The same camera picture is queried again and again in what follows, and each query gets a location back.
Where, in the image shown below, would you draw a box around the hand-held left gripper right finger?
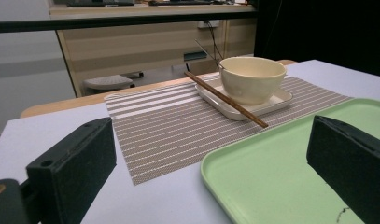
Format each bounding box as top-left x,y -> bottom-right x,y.
306,115 -> 380,224

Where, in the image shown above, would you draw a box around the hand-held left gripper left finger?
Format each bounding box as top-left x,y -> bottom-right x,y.
25,117 -> 118,224

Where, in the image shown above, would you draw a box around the green plastic tray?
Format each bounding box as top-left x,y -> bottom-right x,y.
200,98 -> 380,224

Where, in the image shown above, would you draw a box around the white square plate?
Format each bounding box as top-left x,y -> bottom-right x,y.
195,77 -> 294,121

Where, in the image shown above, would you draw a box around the cream ceramic bowl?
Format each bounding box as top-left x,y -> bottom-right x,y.
218,56 -> 288,106

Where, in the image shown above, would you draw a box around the brown wooden chopstick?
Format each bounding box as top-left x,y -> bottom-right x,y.
183,70 -> 270,129

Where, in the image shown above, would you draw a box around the white spoon handle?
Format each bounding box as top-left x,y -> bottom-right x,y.
194,38 -> 226,70

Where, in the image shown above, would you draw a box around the wooden table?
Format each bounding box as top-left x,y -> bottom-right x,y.
20,59 -> 298,119

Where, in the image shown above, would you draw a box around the grey round stool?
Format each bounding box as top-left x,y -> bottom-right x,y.
83,71 -> 145,91

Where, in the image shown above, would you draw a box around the white partition panel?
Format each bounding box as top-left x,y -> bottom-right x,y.
0,0 -> 83,136

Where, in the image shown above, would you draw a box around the striped woven placemat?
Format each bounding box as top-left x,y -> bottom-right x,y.
104,73 -> 354,187

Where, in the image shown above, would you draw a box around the black curtain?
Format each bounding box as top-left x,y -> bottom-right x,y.
254,0 -> 380,78

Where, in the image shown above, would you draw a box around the light wooden desk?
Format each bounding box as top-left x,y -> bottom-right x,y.
49,0 -> 259,97

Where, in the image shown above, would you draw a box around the black keyboard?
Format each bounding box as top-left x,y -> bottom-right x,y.
65,0 -> 135,7
148,0 -> 226,7

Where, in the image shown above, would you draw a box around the black frame bar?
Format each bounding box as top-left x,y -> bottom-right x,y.
0,11 -> 259,35

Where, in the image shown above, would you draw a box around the dark rectangular desk bracket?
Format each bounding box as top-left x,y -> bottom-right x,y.
183,50 -> 208,63

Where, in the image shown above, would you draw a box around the black desk cables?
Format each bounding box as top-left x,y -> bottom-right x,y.
205,21 -> 224,62

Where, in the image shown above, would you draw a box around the white wall outlet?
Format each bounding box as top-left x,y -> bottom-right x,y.
197,20 -> 221,30

